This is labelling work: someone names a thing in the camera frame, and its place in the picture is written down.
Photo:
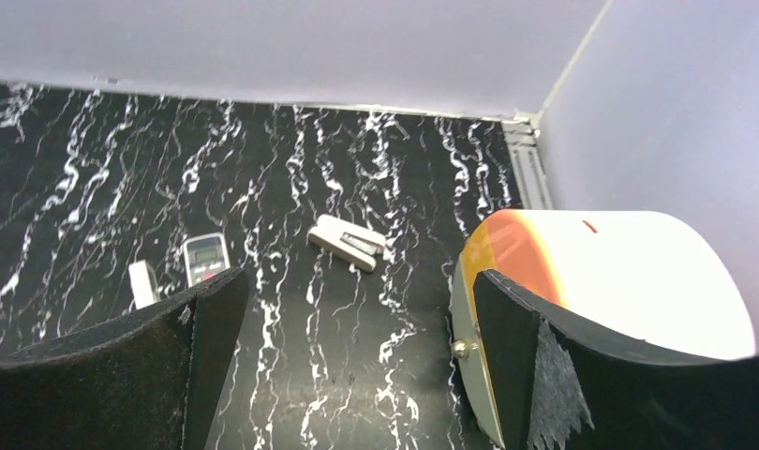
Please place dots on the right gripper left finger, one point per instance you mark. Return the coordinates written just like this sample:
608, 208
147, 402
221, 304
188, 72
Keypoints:
150, 379

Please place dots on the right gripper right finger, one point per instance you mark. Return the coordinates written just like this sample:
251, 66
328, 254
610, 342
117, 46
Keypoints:
561, 381

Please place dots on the slim white remote control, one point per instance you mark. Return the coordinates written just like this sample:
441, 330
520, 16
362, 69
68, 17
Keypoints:
142, 278

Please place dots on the grey remote control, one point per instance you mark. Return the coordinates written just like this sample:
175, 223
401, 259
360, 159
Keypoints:
205, 256

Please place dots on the white cylindrical container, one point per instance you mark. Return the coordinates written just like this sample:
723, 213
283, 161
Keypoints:
644, 274

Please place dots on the aluminium frame rail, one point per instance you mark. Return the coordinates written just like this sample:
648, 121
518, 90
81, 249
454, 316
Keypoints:
521, 134

